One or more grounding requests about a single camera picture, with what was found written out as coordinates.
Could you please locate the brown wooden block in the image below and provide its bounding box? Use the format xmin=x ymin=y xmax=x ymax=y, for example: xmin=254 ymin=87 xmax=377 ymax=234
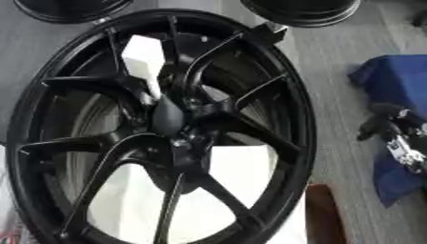
xmin=303 ymin=183 xmax=351 ymax=244

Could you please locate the black spoked wheel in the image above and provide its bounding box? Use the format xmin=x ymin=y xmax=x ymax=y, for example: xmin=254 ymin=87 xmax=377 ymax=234
xmin=3 ymin=9 xmax=319 ymax=244

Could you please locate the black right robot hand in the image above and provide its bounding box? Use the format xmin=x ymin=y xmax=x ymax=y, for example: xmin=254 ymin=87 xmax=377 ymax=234
xmin=355 ymin=102 xmax=427 ymax=142

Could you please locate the black round rim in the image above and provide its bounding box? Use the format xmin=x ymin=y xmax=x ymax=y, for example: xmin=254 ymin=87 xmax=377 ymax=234
xmin=11 ymin=0 xmax=135 ymax=25
xmin=238 ymin=0 xmax=364 ymax=29

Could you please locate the white board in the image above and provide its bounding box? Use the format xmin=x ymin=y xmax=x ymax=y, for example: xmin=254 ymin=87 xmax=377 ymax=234
xmin=0 ymin=143 xmax=311 ymax=244

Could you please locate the blue cloth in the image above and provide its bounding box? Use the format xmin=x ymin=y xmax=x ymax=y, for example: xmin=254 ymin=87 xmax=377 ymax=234
xmin=347 ymin=53 xmax=427 ymax=208

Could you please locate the black clamp block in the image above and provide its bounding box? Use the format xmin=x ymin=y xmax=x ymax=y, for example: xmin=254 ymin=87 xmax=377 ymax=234
xmin=250 ymin=21 xmax=291 ymax=45

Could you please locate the white pin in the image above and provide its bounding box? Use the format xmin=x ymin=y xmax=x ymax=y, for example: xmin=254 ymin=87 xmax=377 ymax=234
xmin=120 ymin=34 xmax=169 ymax=101

